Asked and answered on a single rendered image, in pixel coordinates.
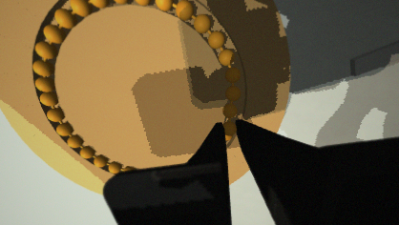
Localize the tan round bead board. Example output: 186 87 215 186
0 0 290 194

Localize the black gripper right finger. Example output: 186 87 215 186
236 119 399 225

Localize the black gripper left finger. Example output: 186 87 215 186
103 122 232 225

